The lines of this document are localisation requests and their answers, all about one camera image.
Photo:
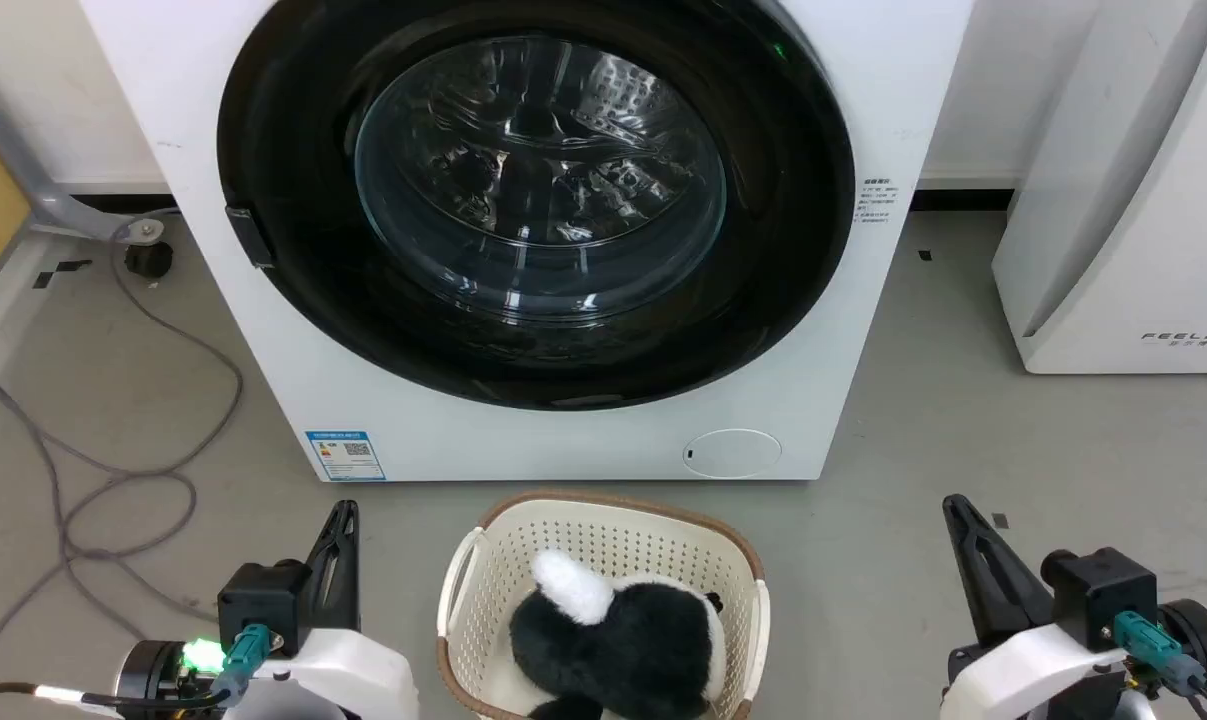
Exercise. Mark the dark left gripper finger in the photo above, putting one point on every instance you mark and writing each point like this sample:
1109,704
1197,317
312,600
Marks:
349,580
321,585

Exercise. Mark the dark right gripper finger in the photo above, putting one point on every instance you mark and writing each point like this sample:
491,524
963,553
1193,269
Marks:
978,590
1013,575

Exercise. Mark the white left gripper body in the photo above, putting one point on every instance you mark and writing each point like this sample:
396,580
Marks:
348,675

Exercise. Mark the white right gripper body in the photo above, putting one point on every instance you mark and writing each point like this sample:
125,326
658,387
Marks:
1023,670

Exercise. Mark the left arm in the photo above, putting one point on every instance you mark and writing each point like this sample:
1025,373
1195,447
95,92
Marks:
158,672

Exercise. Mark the black round glass washer door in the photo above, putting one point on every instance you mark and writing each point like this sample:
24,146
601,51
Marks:
293,260

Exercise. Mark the white front-load washing machine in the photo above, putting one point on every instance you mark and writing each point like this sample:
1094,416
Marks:
883,90

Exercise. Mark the blue energy label sticker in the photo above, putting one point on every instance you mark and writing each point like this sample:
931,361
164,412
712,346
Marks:
345,455

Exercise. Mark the cream perforated laundry basket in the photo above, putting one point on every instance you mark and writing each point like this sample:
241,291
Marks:
603,535

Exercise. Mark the round white filter cover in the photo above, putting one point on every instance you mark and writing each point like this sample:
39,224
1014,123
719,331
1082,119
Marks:
733,452

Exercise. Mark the black and white plush toy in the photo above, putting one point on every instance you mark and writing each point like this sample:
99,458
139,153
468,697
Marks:
653,640

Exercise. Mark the black caster wheel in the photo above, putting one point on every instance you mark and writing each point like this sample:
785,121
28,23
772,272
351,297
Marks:
148,260

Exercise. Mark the white air purifier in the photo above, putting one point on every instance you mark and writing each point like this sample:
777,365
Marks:
1133,200

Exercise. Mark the small printed warning label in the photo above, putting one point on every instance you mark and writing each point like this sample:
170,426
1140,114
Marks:
878,202

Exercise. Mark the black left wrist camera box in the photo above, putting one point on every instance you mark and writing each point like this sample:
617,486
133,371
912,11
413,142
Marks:
261,600

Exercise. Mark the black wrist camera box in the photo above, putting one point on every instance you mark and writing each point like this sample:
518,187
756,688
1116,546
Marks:
261,600
1103,595

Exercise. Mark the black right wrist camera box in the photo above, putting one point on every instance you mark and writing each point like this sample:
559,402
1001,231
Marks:
1103,595

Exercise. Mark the grey metal frame leg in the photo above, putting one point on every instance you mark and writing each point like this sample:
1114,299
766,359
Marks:
33,190

